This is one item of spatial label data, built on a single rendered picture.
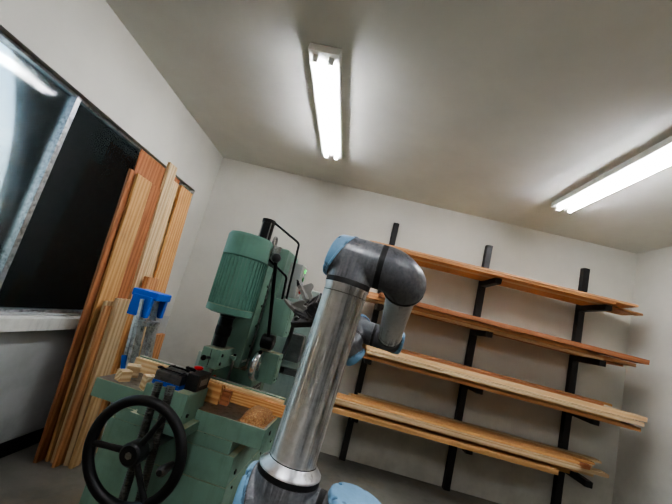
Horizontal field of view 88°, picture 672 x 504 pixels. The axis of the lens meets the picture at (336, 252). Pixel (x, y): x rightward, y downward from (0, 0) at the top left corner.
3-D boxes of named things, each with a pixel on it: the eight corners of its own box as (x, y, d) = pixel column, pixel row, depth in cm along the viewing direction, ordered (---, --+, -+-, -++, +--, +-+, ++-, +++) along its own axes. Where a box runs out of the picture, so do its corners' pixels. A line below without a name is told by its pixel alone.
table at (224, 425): (64, 401, 105) (71, 381, 106) (131, 384, 135) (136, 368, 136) (250, 463, 97) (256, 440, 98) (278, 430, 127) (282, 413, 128)
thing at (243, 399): (158, 380, 129) (162, 369, 130) (161, 379, 131) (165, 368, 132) (302, 424, 121) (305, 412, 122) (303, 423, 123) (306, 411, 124)
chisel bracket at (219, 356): (196, 369, 125) (203, 345, 126) (213, 364, 138) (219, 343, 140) (215, 374, 123) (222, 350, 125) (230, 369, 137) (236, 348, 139)
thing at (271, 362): (250, 378, 142) (258, 349, 144) (256, 376, 148) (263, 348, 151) (272, 385, 140) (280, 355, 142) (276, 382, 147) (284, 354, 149)
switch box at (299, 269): (282, 295, 160) (291, 261, 162) (287, 296, 169) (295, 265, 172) (294, 298, 159) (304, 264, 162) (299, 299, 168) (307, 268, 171)
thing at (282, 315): (265, 332, 147) (275, 297, 150) (271, 332, 156) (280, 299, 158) (284, 337, 146) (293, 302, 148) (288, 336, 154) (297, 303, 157)
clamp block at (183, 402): (134, 412, 103) (145, 381, 104) (161, 402, 116) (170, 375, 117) (179, 427, 101) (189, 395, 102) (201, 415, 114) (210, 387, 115)
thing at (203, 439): (114, 417, 112) (118, 404, 113) (153, 403, 133) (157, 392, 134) (228, 455, 107) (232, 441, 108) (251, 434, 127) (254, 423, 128)
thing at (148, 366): (131, 370, 133) (136, 357, 134) (134, 369, 135) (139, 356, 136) (279, 415, 124) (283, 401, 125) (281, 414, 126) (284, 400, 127)
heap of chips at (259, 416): (237, 420, 109) (240, 408, 110) (251, 409, 123) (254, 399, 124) (263, 428, 108) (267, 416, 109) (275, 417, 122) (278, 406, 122)
